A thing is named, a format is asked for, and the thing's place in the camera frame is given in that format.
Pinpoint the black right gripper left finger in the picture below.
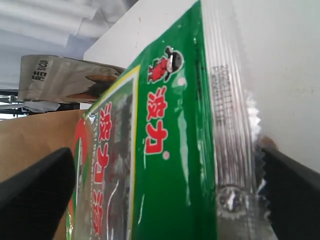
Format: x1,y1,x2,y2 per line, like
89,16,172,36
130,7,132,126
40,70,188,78
0,147,76,240

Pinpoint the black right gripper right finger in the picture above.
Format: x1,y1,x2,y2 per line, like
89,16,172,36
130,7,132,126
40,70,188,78
262,147,320,240

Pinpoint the green seaweed package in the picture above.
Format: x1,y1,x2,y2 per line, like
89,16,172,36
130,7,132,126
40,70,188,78
66,0,276,240

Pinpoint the brown paper bag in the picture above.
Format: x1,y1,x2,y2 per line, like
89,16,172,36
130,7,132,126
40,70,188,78
0,110,84,240

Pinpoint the beige cat food pouch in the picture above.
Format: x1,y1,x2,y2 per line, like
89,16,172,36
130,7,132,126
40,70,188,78
18,54,124,103

